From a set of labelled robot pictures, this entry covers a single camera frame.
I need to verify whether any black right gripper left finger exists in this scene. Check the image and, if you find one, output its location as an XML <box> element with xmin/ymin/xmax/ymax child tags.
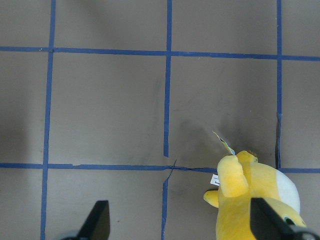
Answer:
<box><xmin>57</xmin><ymin>200</ymin><xmax>111</xmax><ymax>240</ymax></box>

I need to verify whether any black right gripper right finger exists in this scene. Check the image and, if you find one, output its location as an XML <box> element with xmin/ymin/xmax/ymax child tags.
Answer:
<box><xmin>250</xmin><ymin>198</ymin><xmax>320</xmax><ymax>240</ymax></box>

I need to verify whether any yellow plush toy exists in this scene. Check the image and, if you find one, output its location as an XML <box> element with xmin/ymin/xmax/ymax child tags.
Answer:
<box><xmin>203</xmin><ymin>140</ymin><xmax>306</xmax><ymax>240</ymax></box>

